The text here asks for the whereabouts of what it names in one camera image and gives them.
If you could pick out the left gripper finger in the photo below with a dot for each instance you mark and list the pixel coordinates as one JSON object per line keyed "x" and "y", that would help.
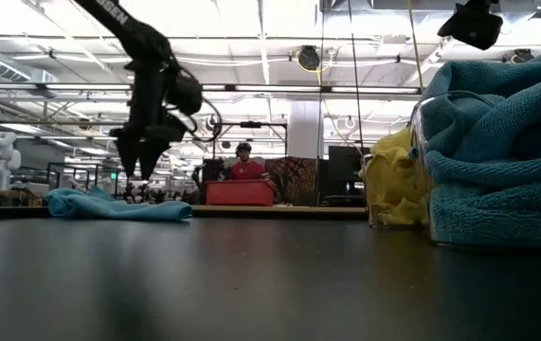
{"x": 128, "y": 147}
{"x": 154, "y": 154}

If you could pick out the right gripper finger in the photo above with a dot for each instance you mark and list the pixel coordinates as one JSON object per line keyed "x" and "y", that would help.
{"x": 474, "y": 26}

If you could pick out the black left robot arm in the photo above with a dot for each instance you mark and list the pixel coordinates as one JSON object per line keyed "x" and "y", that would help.
{"x": 123, "y": 23}

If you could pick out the red plastic bin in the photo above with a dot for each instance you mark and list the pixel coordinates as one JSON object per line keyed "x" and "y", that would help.
{"x": 239, "y": 193}

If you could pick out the person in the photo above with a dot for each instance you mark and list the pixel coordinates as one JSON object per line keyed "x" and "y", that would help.
{"x": 246, "y": 170}

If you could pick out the long light bar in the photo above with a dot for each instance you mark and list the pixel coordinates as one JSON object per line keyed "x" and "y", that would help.
{"x": 275, "y": 88}

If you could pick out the blue cloth in bin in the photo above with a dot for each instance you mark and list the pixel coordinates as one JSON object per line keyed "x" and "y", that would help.
{"x": 418, "y": 137}

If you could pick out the white robot figure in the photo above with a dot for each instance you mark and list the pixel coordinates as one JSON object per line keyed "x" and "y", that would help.
{"x": 2, "y": 156}

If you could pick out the patterned cloth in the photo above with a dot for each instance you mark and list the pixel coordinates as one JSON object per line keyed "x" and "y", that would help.
{"x": 296, "y": 177}

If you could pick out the black monitor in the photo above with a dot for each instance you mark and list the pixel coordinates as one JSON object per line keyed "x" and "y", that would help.
{"x": 343, "y": 166}

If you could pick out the yellow cloths in bin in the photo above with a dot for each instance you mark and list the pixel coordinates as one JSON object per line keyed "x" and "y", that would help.
{"x": 366, "y": 199}

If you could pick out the black gantry frame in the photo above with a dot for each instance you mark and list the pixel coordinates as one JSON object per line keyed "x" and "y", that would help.
{"x": 250, "y": 124}

